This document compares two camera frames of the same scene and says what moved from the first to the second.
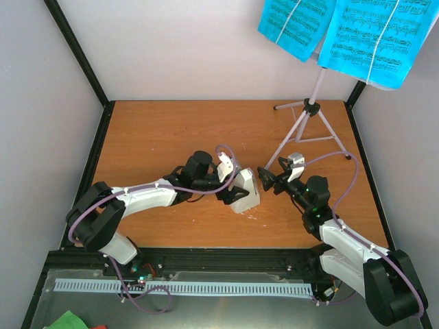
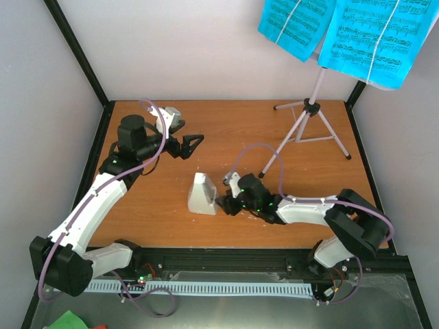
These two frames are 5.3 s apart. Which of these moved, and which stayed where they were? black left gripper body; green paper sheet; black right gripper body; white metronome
Moved: black left gripper body; white metronome; black right gripper body
Stayed: green paper sheet
